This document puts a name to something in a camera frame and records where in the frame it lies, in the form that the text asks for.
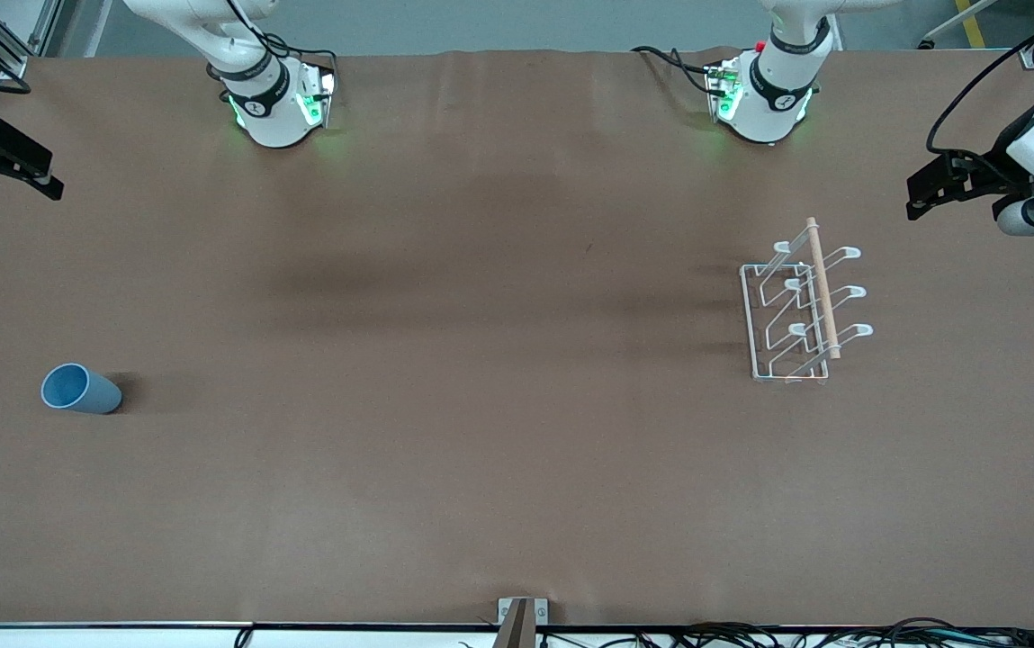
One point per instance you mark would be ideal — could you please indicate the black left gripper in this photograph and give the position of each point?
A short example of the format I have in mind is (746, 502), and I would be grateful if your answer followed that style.
(995, 170)

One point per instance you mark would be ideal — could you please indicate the blue plastic cup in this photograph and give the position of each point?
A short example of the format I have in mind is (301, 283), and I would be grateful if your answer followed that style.
(94, 392)

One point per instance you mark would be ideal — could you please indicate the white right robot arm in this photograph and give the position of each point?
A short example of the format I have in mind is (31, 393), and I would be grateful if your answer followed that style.
(275, 115)

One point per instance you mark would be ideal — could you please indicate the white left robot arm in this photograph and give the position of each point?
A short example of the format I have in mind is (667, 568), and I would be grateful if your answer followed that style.
(773, 108)

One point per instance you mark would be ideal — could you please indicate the white metal bar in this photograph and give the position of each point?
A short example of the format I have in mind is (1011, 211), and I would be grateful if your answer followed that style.
(953, 22)

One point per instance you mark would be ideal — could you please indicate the brown table cover sheet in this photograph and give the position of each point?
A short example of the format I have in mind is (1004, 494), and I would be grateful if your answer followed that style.
(481, 405)

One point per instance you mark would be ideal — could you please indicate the metal table edge bracket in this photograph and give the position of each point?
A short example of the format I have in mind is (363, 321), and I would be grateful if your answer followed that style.
(522, 616)

